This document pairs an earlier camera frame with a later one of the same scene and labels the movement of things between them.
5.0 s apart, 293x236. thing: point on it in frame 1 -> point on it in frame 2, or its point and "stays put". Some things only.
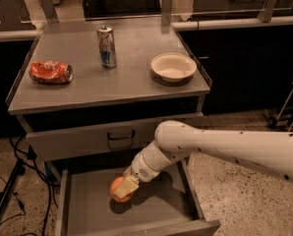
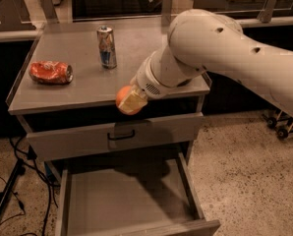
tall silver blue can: [106, 46] stays put
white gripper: [141, 169] -> [148, 81]
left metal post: [48, 7] stays put
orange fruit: [114, 186] -> [120, 95]
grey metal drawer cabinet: [100, 91] stays put
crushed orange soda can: [51, 72] stays put
